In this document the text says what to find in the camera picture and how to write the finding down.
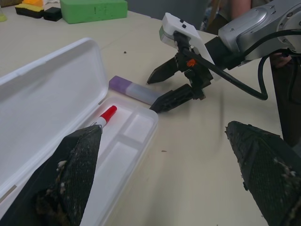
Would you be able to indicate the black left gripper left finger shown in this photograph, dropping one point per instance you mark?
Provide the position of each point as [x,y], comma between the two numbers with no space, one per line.
[77,164]

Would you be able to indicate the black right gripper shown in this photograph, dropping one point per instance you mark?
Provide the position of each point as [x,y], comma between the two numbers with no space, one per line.
[200,75]

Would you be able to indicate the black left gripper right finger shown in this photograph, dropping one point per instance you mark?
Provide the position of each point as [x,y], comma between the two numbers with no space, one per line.
[265,164]

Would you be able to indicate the purple capped marker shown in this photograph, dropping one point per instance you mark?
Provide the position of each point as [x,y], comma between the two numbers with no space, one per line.
[122,83]

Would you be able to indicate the red marker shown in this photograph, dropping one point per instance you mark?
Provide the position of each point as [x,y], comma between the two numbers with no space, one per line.
[109,114]

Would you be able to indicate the white plastic pencil case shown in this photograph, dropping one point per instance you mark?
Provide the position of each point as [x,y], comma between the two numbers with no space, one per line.
[47,82]

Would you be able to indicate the person in dark clothes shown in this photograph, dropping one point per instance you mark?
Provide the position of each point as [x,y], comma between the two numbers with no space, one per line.
[237,9]

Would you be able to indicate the green foam block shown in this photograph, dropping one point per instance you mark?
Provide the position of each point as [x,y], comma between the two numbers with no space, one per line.
[94,9]

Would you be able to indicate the small black block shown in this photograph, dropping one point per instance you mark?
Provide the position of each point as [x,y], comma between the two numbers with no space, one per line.
[53,14]

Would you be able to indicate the yellow and black sponge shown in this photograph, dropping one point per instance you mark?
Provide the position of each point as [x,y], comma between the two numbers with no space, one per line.
[30,8]

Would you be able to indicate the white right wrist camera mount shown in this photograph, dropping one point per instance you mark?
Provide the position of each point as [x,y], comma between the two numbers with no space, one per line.
[174,24]

